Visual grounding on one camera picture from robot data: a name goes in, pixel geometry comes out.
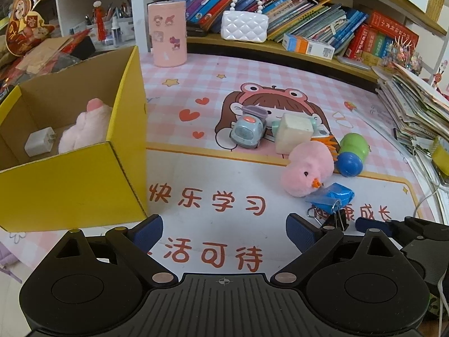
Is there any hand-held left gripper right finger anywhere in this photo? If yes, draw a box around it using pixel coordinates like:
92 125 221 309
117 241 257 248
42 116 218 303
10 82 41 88
270 212 400 286

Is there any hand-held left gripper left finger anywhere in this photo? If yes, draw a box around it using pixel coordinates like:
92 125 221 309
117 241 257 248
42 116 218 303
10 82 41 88
52 214 174 286

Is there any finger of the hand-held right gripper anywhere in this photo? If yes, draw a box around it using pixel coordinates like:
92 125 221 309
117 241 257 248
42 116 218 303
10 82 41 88
355 217 443 245

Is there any black binder clip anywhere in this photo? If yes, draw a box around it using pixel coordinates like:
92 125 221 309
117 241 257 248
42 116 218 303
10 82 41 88
307 200 349 232

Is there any blue plastic packet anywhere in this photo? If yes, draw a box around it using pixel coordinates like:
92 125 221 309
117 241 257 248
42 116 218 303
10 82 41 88
304 183 355 213

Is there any pink plush chick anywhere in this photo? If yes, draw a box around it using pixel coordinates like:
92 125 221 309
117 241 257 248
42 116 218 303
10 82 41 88
280 142 334 198

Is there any green blue rounded toy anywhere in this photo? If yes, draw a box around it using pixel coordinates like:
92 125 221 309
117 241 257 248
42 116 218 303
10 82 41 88
335 133 371 178

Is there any yellow cardboard box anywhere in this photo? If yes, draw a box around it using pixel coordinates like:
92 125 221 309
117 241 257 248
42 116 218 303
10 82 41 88
0 45 148 233

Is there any beige foam cube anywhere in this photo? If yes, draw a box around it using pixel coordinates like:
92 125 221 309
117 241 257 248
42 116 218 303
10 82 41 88
274 113 314 155

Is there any grey blue toy truck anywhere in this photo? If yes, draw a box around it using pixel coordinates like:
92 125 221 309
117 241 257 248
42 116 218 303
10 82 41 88
230 105 272 149

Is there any pink cartoon desk mat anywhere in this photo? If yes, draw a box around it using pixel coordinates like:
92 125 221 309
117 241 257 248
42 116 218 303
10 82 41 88
21 51 439 274

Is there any mint green plastic item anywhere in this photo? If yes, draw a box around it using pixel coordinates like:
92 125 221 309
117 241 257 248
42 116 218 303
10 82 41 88
269 117 330 137

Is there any pink plush toy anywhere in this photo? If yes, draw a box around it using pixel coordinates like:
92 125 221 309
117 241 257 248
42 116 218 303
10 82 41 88
58 98 114 154

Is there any stack of paper booklets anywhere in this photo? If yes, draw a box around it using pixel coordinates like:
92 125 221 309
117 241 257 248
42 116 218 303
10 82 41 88
372 61 449 155

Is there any white charger plug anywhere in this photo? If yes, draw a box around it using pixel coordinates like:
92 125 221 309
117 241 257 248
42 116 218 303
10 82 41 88
24 131 57 157

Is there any colourful paper ornament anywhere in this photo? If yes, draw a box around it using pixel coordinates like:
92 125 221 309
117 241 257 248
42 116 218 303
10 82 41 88
382 35 422 75

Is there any red blue thick dictionary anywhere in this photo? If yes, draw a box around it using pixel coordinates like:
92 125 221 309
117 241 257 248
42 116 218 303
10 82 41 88
345 24 386 64

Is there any white orange blue carton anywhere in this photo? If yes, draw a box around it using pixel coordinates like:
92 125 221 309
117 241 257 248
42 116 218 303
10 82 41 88
282 33 335 60

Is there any wooden bookshelf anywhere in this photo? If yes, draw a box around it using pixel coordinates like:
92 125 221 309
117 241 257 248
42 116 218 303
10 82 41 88
133 0 449 94

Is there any large red boxed dictionary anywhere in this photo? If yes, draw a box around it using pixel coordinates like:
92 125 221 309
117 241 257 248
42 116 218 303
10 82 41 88
366 10 420 55

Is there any pink cylinder container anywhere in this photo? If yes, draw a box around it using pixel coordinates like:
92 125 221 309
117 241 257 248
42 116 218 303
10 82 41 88
147 0 187 68

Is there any white spray bottle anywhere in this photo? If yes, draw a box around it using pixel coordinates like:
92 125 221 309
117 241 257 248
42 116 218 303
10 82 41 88
111 16 122 46

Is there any red paper packet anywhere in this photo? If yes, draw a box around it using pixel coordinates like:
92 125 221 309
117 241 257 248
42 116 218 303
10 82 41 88
67 30 95 53

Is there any brown cardboard sheet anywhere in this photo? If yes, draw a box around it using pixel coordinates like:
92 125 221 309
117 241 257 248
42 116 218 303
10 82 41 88
14 37 74 74

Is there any red dressed doll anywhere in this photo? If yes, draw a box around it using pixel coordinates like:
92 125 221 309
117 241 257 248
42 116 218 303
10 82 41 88
92 0 106 43

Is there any bunch of pens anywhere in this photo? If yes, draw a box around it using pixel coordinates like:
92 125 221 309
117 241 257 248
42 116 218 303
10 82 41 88
84 0 134 41

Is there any gold red figure decoration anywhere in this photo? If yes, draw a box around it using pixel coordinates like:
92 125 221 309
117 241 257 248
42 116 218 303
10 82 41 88
5 0 57 57

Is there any white shelf cubby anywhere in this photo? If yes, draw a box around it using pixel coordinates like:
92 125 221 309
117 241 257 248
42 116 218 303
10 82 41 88
56 0 137 48

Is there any white cable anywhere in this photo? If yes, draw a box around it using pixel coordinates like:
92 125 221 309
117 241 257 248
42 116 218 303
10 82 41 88
412 179 446 220

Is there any white quilted pearl-handle handbag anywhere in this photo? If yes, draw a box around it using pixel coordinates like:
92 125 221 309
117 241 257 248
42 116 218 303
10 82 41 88
221 0 270 44

